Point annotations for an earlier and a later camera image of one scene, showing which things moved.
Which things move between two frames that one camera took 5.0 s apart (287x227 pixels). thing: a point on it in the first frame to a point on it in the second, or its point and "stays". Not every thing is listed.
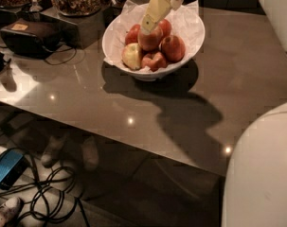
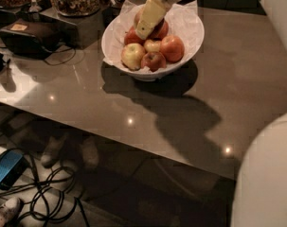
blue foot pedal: [8, 167] stays
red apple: [155, 62] stays
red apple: [132, 36] stays
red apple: [151, 41] to [159, 31]
